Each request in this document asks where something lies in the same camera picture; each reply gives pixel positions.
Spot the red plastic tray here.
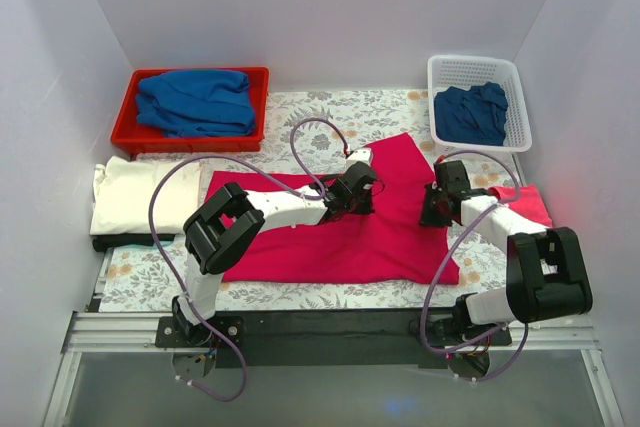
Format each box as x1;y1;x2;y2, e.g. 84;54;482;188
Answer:
111;66;270;157

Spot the folded royal blue t shirt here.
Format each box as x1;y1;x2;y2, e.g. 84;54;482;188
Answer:
135;69;256;138

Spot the folded pink t shirt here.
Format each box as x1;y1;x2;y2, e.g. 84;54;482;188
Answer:
489;185;553;228

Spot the folded black t shirt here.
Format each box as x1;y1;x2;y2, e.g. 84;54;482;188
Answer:
92;233;156;253

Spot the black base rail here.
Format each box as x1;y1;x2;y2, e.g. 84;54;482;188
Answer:
155;307;491;369

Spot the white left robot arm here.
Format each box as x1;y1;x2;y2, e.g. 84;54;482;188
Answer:
172;161;378;347

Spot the navy blue t shirt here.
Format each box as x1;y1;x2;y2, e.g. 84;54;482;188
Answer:
434;82;508;146

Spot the white plastic laundry basket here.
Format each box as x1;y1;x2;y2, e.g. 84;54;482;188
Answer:
427;54;532;153

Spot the folded white t shirt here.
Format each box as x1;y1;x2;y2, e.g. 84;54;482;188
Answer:
90;156;201;236

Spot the crimson red t shirt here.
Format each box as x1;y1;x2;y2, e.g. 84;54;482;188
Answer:
223;133;448;284

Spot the floral patterned table mat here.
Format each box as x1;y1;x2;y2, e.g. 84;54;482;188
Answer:
95;90;506;313

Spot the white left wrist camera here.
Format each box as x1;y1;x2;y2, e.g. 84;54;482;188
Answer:
344;147;373;171

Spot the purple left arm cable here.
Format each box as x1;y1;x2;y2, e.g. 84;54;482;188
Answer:
148;117;353;402

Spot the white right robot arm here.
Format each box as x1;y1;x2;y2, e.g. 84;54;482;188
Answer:
420;154;594;347

